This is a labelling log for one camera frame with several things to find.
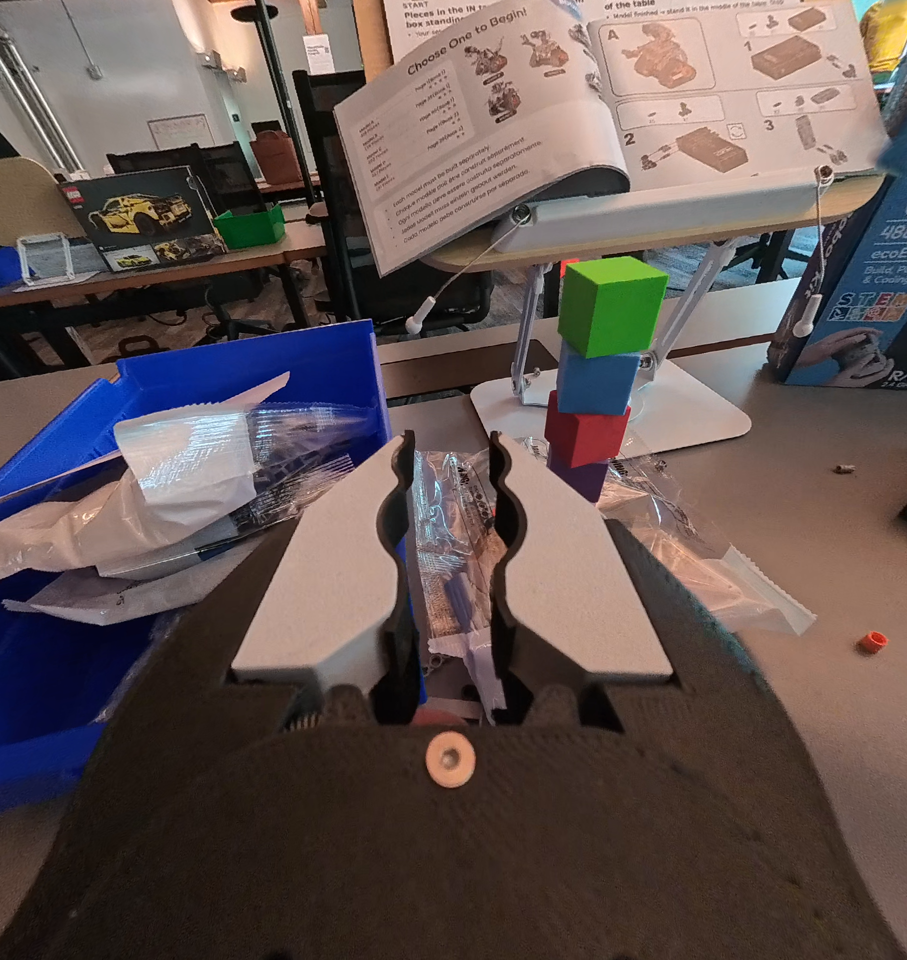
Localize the black floor pole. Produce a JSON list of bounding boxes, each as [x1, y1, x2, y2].
[[252, 0, 318, 207]]

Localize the green foam cube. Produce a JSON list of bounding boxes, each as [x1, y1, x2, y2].
[[557, 256, 670, 360]]

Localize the red foam cube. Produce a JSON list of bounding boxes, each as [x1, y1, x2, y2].
[[543, 390, 633, 470]]

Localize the blue toy robot box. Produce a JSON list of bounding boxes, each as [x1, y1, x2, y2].
[[768, 45, 907, 389]]

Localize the yellow object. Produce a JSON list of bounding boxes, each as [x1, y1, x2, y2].
[[858, 0, 907, 76]]

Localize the white book stand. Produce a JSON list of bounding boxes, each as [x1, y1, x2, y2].
[[408, 163, 837, 456]]

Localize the purple foam cube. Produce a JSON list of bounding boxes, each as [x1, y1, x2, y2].
[[547, 459, 611, 504]]

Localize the beige rounded board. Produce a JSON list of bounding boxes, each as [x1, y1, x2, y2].
[[0, 157, 87, 245]]

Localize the blue plastic bin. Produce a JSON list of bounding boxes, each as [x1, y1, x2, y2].
[[0, 318, 430, 816]]

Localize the clear bag of grey parts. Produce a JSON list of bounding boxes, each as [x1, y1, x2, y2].
[[114, 401, 395, 526]]

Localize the black office chair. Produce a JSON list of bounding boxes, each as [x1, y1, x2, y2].
[[292, 67, 497, 336]]

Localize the silver duct pipes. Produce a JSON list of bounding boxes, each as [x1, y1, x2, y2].
[[0, 15, 76, 177]]

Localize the white wall board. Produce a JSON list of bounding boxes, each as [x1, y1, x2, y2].
[[147, 114, 215, 151]]

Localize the blue foam cube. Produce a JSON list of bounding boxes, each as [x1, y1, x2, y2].
[[554, 343, 644, 416]]

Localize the black yellow car box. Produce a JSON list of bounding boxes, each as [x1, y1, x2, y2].
[[58, 166, 230, 273]]

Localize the clear printed plastic bag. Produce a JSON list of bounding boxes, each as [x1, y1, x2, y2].
[[410, 433, 818, 725]]

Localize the clear acrylic stand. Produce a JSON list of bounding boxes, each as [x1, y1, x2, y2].
[[16, 232, 77, 288]]

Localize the clear bag of blue parts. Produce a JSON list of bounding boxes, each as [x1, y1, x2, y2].
[[0, 472, 275, 627]]

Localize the wooden background desk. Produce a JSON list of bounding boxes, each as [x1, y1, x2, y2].
[[0, 221, 327, 369]]

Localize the green plastic bin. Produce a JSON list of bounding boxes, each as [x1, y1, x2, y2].
[[213, 202, 287, 251]]

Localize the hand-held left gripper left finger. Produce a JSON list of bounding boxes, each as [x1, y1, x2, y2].
[[230, 431, 425, 725]]

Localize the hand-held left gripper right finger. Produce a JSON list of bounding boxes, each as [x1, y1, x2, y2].
[[489, 431, 676, 725]]

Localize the white instruction booklet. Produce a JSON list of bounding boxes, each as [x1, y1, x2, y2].
[[332, 0, 893, 279]]

